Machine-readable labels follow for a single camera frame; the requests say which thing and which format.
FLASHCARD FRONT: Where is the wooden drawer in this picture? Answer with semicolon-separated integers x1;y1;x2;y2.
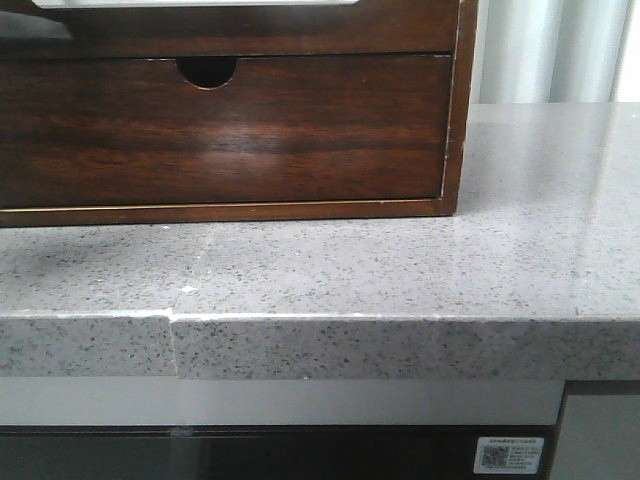
1;1;461;59
1;54;452;208

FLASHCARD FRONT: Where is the dark wooden drawer cabinet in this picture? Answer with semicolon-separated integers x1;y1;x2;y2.
1;1;478;227

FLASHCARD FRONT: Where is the white QR code sticker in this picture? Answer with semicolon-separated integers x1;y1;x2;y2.
473;437;545;475

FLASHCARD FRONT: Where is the white pleated curtain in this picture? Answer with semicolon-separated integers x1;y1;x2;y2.
471;1;639;104

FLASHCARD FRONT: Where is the grey cabinet door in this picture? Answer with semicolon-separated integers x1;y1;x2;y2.
550;381;639;479

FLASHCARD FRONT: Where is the black glass appliance front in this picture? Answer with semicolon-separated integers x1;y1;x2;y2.
1;425;557;479

